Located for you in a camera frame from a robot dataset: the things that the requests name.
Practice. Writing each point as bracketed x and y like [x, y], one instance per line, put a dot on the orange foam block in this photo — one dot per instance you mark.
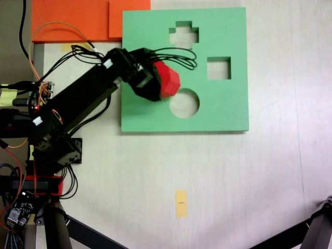
[129, 18]

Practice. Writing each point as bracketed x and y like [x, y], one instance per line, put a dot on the yellow sticky note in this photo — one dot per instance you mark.
[7, 96]

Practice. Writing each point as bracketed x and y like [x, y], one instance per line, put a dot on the black circuit board module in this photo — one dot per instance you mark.
[19, 211]

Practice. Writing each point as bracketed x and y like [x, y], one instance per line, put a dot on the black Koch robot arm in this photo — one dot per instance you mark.
[77, 101]

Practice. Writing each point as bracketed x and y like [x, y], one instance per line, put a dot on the dark grey tripod leg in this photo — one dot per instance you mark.
[317, 225]

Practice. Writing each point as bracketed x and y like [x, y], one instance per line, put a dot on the orange foam slab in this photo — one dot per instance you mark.
[70, 20]

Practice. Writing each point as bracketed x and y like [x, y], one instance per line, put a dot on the yellow masking tape piece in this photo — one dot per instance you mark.
[66, 47]

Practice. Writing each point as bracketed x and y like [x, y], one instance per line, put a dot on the yellow tape strip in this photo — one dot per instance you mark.
[181, 203]

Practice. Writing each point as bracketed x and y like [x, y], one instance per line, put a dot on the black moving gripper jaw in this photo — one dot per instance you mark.
[149, 92]

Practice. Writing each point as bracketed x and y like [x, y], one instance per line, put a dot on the red octagonal pillar block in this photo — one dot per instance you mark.
[169, 81]

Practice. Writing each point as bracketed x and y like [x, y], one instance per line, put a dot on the green shape sorter board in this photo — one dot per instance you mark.
[223, 109]

